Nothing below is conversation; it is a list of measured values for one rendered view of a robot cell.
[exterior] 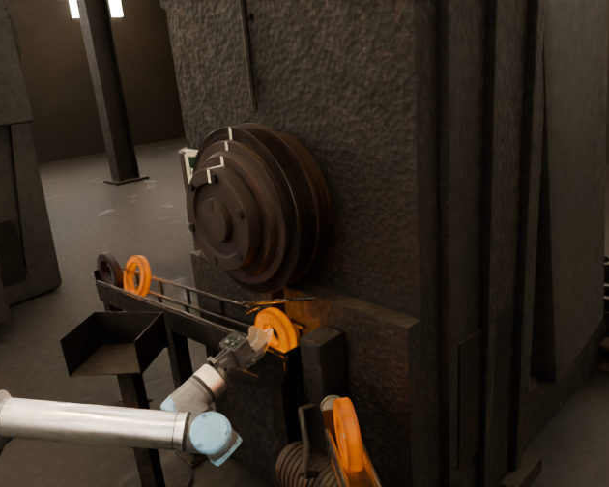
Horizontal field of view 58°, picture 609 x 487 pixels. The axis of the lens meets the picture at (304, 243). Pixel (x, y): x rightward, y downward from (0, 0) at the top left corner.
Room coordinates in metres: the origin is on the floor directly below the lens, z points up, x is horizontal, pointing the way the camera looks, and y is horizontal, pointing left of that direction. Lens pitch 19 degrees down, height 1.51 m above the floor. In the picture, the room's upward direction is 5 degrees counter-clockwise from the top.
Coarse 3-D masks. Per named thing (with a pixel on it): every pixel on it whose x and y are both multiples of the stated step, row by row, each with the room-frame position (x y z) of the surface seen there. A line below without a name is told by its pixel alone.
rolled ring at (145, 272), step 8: (136, 256) 2.16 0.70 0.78; (128, 264) 2.20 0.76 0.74; (136, 264) 2.19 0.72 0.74; (144, 264) 2.12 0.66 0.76; (128, 272) 2.19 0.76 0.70; (144, 272) 2.09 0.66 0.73; (128, 280) 2.18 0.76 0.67; (144, 280) 2.08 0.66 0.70; (128, 288) 2.15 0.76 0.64; (144, 288) 2.07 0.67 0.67; (144, 296) 2.09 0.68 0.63
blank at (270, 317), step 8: (264, 312) 1.46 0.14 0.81; (272, 312) 1.44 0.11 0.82; (280, 312) 1.44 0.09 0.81; (256, 320) 1.49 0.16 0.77; (264, 320) 1.46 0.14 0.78; (272, 320) 1.43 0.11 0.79; (280, 320) 1.41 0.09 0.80; (288, 320) 1.42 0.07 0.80; (264, 328) 1.46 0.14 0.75; (280, 328) 1.40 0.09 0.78; (288, 328) 1.40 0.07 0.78; (272, 336) 1.47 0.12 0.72; (280, 336) 1.41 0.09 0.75; (288, 336) 1.39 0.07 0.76; (296, 336) 1.41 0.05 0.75; (272, 344) 1.45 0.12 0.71; (280, 344) 1.41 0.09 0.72; (288, 344) 1.39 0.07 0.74; (296, 344) 1.40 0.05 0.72
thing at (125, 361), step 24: (96, 312) 1.77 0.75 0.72; (120, 312) 1.75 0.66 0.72; (144, 312) 1.73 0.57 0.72; (72, 336) 1.64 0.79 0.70; (96, 336) 1.75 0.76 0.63; (120, 336) 1.75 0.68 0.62; (144, 336) 1.58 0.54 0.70; (72, 360) 1.61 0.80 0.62; (96, 360) 1.65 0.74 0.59; (120, 360) 1.62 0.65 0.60; (144, 360) 1.55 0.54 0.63; (120, 384) 1.62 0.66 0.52; (144, 408) 1.63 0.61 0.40; (144, 456) 1.61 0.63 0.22; (144, 480) 1.62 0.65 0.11; (168, 480) 1.72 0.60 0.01
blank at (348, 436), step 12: (336, 408) 1.03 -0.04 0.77; (348, 408) 1.00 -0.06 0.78; (336, 420) 1.04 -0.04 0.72; (348, 420) 0.97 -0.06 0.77; (336, 432) 1.05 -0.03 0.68; (348, 432) 0.95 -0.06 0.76; (360, 432) 0.96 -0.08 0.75; (348, 444) 0.94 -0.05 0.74; (360, 444) 0.94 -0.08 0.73; (348, 456) 0.93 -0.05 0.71; (360, 456) 0.93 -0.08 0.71; (348, 468) 0.94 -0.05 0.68; (360, 468) 0.94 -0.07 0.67
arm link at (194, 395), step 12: (192, 384) 1.24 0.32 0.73; (204, 384) 1.24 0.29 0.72; (168, 396) 1.23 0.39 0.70; (180, 396) 1.21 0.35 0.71; (192, 396) 1.21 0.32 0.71; (204, 396) 1.22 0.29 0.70; (168, 408) 1.18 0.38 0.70; (180, 408) 1.19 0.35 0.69; (192, 408) 1.19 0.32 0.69; (204, 408) 1.20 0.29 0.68
